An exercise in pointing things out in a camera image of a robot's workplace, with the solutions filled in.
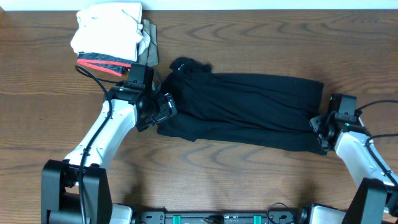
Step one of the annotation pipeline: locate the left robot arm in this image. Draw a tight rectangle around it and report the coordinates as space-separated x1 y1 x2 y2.
41 86 177 223

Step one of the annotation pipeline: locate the black t-shirt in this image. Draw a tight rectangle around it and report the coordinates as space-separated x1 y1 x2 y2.
157 57 326 155

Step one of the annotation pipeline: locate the white folded garment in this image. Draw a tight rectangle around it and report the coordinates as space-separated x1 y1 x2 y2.
71 2 150 62

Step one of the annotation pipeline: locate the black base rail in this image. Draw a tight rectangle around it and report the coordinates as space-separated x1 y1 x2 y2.
139 208 309 224

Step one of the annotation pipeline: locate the grey red-trimmed folded garment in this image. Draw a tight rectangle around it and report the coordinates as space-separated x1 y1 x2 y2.
77 53 134 77

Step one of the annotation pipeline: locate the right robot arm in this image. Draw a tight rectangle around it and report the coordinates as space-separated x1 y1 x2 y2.
294 111 397 223

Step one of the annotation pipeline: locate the olive grey folded garment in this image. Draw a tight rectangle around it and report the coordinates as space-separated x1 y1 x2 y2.
137 19 159 67

